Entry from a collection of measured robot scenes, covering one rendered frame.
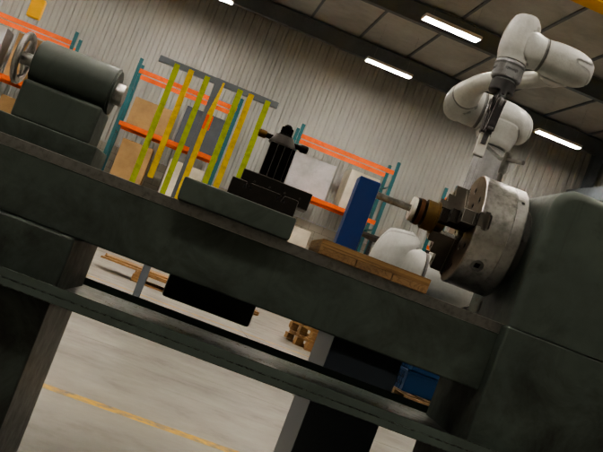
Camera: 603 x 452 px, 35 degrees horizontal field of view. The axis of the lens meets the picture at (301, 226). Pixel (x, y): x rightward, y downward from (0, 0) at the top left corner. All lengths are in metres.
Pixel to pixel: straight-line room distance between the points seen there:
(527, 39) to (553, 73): 0.13
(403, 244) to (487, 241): 0.73
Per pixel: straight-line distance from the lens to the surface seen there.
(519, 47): 2.85
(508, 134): 3.37
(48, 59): 2.62
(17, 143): 2.50
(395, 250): 3.20
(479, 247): 2.52
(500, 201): 2.56
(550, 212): 2.52
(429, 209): 2.61
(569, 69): 2.89
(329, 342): 3.16
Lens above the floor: 0.78
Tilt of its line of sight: 3 degrees up
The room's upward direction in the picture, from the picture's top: 21 degrees clockwise
